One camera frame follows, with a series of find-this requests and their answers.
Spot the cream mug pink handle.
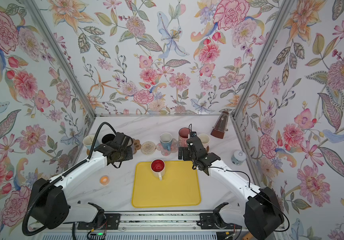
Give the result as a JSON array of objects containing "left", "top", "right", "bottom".
[{"left": 198, "top": 134, "right": 210, "bottom": 148}]

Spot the white mug blue handle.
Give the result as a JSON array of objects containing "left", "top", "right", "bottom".
[{"left": 160, "top": 133, "right": 173, "bottom": 151}]

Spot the small orange ball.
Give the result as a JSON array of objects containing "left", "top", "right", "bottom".
[{"left": 99, "top": 176, "right": 110, "bottom": 186}]

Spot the red interior white mug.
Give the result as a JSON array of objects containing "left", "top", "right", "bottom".
[{"left": 151, "top": 159, "right": 166, "bottom": 181}]

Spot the pink flower coaster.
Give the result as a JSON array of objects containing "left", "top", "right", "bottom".
[{"left": 156, "top": 139, "right": 178, "bottom": 156}]

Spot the white embroidered round coaster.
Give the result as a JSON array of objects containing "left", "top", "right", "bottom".
[{"left": 141, "top": 141, "right": 156, "bottom": 155}]

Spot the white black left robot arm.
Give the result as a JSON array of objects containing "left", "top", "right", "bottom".
[{"left": 22, "top": 122, "right": 134, "bottom": 237}]

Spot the black mug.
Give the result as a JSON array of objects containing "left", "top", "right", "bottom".
[{"left": 102, "top": 134, "right": 116, "bottom": 144}]

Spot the brown wooden metronome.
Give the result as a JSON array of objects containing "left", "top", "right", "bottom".
[{"left": 211, "top": 111, "right": 229, "bottom": 139}]

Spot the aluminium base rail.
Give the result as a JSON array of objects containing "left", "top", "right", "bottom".
[{"left": 37, "top": 211, "right": 283, "bottom": 233}]

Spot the white ceramic lidded jar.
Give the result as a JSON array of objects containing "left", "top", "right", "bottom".
[{"left": 231, "top": 150, "right": 247, "bottom": 166}]

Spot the yellow tray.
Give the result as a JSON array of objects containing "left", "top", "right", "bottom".
[{"left": 132, "top": 161, "right": 201, "bottom": 208}]

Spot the cork paw print coaster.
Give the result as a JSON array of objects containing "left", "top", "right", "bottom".
[{"left": 132, "top": 139, "right": 142, "bottom": 155}]

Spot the white mug light-blue handle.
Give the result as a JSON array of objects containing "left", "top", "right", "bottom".
[{"left": 83, "top": 135, "right": 95, "bottom": 150}]

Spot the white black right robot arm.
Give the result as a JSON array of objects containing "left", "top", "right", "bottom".
[{"left": 178, "top": 131, "right": 289, "bottom": 240}]

